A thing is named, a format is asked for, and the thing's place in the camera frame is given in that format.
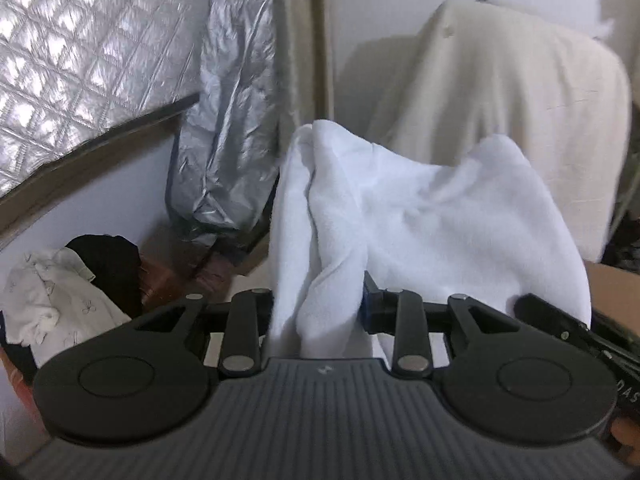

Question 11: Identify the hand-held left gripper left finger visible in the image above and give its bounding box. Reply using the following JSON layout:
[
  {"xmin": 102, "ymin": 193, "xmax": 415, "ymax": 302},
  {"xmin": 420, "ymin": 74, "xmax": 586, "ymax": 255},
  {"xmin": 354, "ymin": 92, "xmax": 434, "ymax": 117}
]
[{"xmin": 132, "ymin": 287, "xmax": 276, "ymax": 378}]

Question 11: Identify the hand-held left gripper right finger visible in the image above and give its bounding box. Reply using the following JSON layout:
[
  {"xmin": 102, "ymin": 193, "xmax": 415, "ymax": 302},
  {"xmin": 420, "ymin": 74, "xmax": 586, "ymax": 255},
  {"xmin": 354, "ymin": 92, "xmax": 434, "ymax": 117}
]
[{"xmin": 359, "ymin": 270, "xmax": 522, "ymax": 378}]

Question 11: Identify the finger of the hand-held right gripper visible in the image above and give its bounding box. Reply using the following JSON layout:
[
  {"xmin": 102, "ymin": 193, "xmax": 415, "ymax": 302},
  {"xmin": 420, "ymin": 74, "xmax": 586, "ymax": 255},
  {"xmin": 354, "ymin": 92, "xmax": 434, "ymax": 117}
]
[{"xmin": 514, "ymin": 292, "xmax": 603, "ymax": 357}]

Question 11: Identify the white garment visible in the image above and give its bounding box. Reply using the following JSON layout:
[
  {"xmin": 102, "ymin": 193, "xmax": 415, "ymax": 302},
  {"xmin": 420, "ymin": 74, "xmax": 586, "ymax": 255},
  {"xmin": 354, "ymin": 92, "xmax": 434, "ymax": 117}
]
[{"xmin": 267, "ymin": 120, "xmax": 594, "ymax": 362}]

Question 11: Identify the brown cardboard sheet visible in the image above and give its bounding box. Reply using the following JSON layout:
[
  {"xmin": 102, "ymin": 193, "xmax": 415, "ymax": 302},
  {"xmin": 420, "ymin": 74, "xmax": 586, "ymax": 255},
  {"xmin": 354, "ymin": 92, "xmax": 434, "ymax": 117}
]
[{"xmin": 584, "ymin": 260, "xmax": 640, "ymax": 332}]

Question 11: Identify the brown leather item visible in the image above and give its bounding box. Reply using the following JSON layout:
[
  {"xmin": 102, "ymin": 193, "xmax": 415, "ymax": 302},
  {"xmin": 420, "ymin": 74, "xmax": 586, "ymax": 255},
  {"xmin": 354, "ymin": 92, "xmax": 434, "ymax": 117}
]
[{"xmin": 137, "ymin": 249, "xmax": 237, "ymax": 317}]

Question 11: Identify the black garment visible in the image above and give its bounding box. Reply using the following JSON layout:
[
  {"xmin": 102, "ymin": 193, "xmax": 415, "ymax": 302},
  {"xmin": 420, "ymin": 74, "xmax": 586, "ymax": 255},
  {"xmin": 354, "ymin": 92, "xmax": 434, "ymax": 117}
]
[{"xmin": 65, "ymin": 234, "xmax": 144, "ymax": 319}]

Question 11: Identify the silver crinkled foil curtain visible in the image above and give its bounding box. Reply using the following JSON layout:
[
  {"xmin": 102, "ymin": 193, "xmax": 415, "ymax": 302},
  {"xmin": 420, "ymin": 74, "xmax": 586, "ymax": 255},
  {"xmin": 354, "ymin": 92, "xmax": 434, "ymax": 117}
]
[{"xmin": 165, "ymin": 0, "xmax": 282, "ymax": 252}]

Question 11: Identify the white patterned shirt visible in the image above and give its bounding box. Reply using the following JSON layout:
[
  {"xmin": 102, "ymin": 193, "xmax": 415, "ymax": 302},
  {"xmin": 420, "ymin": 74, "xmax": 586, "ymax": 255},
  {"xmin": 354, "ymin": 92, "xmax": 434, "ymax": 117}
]
[{"xmin": 2, "ymin": 247, "xmax": 132, "ymax": 367}]

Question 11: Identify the cream draped cloth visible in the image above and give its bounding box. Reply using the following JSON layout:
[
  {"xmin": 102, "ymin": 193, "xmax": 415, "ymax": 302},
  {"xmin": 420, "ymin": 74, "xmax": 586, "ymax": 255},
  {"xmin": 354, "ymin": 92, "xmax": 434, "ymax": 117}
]
[{"xmin": 367, "ymin": 0, "xmax": 634, "ymax": 264}]

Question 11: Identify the silver quilted insulation sheet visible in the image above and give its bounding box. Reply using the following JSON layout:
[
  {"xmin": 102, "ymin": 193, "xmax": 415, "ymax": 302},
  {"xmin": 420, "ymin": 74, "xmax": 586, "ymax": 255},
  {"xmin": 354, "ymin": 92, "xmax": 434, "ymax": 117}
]
[{"xmin": 0, "ymin": 0, "xmax": 217, "ymax": 197}]

